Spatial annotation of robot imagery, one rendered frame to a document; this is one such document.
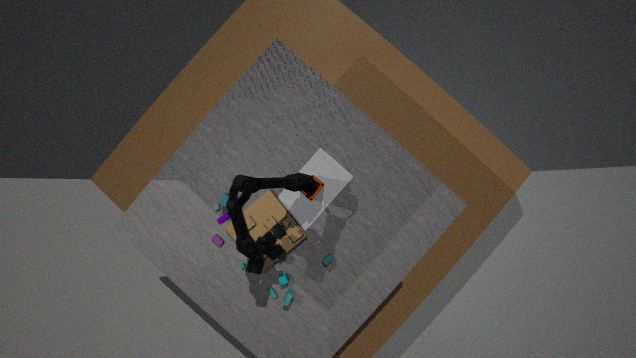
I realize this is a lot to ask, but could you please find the purple block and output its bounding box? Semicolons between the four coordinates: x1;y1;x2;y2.
211;234;224;246
216;213;230;223

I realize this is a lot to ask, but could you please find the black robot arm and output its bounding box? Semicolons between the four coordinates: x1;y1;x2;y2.
226;172;320;275

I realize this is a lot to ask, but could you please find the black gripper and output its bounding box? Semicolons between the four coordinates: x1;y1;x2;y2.
262;224;286;247

